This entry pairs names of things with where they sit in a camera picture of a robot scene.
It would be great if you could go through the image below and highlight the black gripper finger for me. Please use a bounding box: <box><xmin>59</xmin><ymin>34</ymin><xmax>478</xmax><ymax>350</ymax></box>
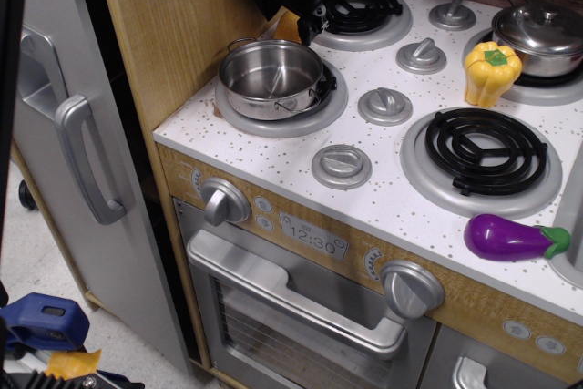
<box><xmin>297</xmin><ymin>16</ymin><xmax>328</xmax><ymax>46</ymax></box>

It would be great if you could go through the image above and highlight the yellow toy corn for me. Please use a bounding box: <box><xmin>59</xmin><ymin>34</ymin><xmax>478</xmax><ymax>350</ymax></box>
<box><xmin>273</xmin><ymin>11</ymin><xmax>302</xmax><ymax>44</ymax></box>

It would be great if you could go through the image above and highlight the small steel pan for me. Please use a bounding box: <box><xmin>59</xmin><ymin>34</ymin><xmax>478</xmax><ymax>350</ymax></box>
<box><xmin>219</xmin><ymin>38</ymin><xmax>324</xmax><ymax>121</ymax></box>

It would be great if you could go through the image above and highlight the back left stove burner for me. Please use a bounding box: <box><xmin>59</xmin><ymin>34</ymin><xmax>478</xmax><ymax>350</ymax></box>
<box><xmin>314</xmin><ymin>0</ymin><xmax>413</xmax><ymax>52</ymax></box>

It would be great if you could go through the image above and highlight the stove burner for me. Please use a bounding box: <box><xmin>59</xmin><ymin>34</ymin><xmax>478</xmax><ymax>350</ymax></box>
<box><xmin>400</xmin><ymin>107</ymin><xmax>563</xmax><ymax>219</ymax></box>
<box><xmin>314</xmin><ymin>0</ymin><xmax>413</xmax><ymax>52</ymax></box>
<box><xmin>461</xmin><ymin>27</ymin><xmax>583</xmax><ymax>107</ymax></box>
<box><xmin>214</xmin><ymin>61</ymin><xmax>348</xmax><ymax>138</ymax></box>

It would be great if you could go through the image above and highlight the front left stove burner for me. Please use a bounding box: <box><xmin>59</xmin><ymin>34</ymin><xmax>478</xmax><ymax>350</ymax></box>
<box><xmin>214</xmin><ymin>61</ymin><xmax>348</xmax><ymax>138</ymax></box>

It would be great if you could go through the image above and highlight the front right stove burner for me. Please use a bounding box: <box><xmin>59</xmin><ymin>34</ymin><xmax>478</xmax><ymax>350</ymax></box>
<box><xmin>400</xmin><ymin>107</ymin><xmax>563</xmax><ymax>219</ymax></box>

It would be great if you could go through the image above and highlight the back right stove burner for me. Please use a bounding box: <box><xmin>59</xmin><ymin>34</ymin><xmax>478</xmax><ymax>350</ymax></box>
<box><xmin>461</xmin><ymin>27</ymin><xmax>583</xmax><ymax>107</ymax></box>

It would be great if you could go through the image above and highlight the grey stovetop knob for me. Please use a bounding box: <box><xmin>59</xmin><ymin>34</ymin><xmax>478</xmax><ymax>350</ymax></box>
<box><xmin>395</xmin><ymin>37</ymin><xmax>447</xmax><ymax>75</ymax></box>
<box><xmin>357</xmin><ymin>87</ymin><xmax>413</xmax><ymax>127</ymax></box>
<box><xmin>428</xmin><ymin>0</ymin><xmax>476</xmax><ymax>31</ymax></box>
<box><xmin>311</xmin><ymin>144</ymin><xmax>373</xmax><ymax>190</ymax></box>

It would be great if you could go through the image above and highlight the grey stovetop knob front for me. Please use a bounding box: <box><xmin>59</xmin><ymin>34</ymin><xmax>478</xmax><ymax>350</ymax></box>
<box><xmin>311</xmin><ymin>144</ymin><xmax>373</xmax><ymax>190</ymax></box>

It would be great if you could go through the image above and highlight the grey stovetop knob back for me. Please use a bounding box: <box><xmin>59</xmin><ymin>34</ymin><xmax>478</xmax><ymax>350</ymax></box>
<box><xmin>428</xmin><ymin>0</ymin><xmax>476</xmax><ymax>31</ymax></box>

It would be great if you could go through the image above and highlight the yellow toy bell pepper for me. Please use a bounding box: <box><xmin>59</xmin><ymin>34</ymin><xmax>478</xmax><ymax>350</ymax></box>
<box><xmin>464</xmin><ymin>41</ymin><xmax>523</xmax><ymax>108</ymax></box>

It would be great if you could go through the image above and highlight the left silver oven dial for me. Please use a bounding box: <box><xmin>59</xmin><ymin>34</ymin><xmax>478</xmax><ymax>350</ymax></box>
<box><xmin>201</xmin><ymin>178</ymin><xmax>251</xmax><ymax>227</ymax></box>

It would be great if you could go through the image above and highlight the silver oven dial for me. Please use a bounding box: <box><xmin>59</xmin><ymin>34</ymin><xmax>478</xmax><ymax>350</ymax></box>
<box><xmin>381</xmin><ymin>260</ymin><xmax>445</xmax><ymax>319</ymax></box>
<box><xmin>201</xmin><ymin>178</ymin><xmax>251</xmax><ymax>227</ymax></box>

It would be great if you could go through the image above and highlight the steel pot with lid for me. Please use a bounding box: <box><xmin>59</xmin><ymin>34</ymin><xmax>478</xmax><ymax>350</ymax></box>
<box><xmin>491</xmin><ymin>3</ymin><xmax>582</xmax><ymax>77</ymax></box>

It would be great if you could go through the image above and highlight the grey toy fridge door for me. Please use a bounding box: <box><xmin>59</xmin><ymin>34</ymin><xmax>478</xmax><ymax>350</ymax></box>
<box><xmin>13</xmin><ymin>0</ymin><xmax>192</xmax><ymax>373</ymax></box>

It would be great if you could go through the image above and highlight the purple toy eggplant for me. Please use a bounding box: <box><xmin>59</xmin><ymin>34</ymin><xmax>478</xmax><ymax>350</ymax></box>
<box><xmin>464</xmin><ymin>214</ymin><xmax>571</xmax><ymax>261</ymax></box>

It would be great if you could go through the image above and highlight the right silver oven dial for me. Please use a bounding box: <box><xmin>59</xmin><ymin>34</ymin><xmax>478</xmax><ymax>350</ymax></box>
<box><xmin>381</xmin><ymin>260</ymin><xmax>445</xmax><ymax>319</ymax></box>

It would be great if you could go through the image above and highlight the grey oven door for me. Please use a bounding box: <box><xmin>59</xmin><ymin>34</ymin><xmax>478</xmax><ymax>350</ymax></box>
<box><xmin>174</xmin><ymin>200</ymin><xmax>435</xmax><ymax>388</ymax></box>

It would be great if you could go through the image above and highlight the black caster wheel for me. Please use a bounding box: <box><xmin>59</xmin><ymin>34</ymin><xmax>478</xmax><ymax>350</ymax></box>
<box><xmin>18</xmin><ymin>179</ymin><xmax>37</xmax><ymax>210</ymax></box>

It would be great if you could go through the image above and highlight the grey sink basin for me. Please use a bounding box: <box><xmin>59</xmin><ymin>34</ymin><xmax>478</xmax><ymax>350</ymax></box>
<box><xmin>547</xmin><ymin>142</ymin><xmax>583</xmax><ymax>291</ymax></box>

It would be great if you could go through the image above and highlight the grey lower right door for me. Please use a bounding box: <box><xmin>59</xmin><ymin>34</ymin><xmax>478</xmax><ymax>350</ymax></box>
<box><xmin>419</xmin><ymin>325</ymin><xmax>568</xmax><ymax>389</ymax></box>

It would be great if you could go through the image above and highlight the blue clamp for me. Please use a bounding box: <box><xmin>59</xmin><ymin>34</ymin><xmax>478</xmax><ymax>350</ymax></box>
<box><xmin>1</xmin><ymin>292</ymin><xmax>90</xmax><ymax>351</ymax></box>

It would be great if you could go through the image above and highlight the yellow tape piece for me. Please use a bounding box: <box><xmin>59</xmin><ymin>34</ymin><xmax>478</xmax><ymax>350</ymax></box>
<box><xmin>44</xmin><ymin>350</ymin><xmax>102</xmax><ymax>380</ymax></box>

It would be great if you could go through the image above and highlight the silver fridge door handle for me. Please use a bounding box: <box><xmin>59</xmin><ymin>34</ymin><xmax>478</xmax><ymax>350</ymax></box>
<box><xmin>54</xmin><ymin>95</ymin><xmax>128</xmax><ymax>226</ymax></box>

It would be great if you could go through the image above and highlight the silver oven door handle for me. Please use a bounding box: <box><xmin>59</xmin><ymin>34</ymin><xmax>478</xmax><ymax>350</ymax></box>
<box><xmin>187</xmin><ymin>229</ymin><xmax>406</xmax><ymax>360</ymax></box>

